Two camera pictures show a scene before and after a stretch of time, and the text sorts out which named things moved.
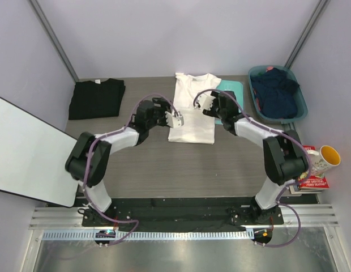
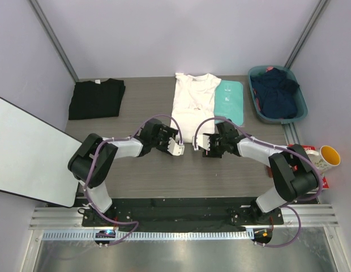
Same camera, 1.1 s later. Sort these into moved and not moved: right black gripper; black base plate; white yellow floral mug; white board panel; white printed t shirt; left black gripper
Moved: left black gripper; right black gripper
Not moved: white board panel; black base plate; white printed t shirt; white yellow floral mug
